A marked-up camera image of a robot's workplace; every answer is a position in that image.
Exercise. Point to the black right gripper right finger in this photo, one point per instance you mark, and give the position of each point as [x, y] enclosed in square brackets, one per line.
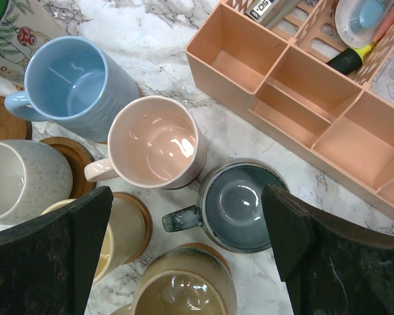
[329, 265]

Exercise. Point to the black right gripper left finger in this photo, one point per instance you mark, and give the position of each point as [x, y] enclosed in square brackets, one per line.
[47, 264]

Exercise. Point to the yellow mug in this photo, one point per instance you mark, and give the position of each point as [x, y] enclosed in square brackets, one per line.
[124, 235]

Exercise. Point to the white cream mug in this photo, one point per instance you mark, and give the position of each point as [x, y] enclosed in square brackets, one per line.
[33, 176]

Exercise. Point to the grey mug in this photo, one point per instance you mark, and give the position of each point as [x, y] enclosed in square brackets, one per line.
[229, 206]

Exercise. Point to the light brown wooden coaster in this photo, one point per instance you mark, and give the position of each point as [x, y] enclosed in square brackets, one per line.
[209, 249]

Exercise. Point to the tan mug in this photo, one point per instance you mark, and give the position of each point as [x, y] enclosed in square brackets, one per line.
[184, 280]

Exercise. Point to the brown ringed wooden coaster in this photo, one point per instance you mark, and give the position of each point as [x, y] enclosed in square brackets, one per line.
[12, 127]

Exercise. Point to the pink mug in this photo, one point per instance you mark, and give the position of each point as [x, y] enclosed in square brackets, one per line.
[154, 142]

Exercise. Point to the blue mug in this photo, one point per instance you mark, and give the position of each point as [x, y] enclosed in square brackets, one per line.
[75, 84]

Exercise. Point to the green floral mug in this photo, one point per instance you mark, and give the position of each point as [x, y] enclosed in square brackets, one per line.
[25, 26]

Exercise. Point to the peach plastic file organizer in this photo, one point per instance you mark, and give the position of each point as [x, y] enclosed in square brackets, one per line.
[286, 89]

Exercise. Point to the yellow black highlighter pen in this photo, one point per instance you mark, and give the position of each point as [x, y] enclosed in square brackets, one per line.
[350, 59]

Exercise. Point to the white blue packet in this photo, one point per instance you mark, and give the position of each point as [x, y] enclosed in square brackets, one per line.
[356, 21]

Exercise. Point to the black grey marker pen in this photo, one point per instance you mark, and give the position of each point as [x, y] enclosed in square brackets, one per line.
[269, 13]

